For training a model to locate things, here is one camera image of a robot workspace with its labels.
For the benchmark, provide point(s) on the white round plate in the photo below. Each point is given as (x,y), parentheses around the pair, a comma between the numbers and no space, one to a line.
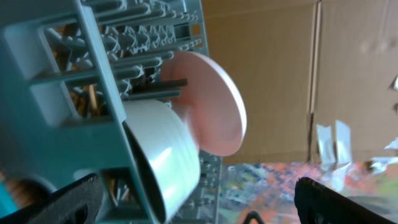
(210,104)

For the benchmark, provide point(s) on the grey bowl with food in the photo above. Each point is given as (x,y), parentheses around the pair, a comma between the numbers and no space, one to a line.
(166,154)

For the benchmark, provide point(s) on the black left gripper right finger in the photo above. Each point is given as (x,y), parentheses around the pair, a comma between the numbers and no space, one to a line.
(316,203)

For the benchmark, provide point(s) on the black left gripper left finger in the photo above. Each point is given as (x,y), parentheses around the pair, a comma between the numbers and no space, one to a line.
(77,203)

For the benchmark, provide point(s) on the grey dishwasher rack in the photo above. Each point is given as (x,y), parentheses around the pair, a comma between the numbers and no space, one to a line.
(51,51)

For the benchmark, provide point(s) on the wooden chopstick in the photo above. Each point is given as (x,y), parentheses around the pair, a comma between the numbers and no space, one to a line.
(93,101)

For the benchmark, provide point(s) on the teal serving tray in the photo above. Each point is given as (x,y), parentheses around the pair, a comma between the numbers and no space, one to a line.
(7,205)

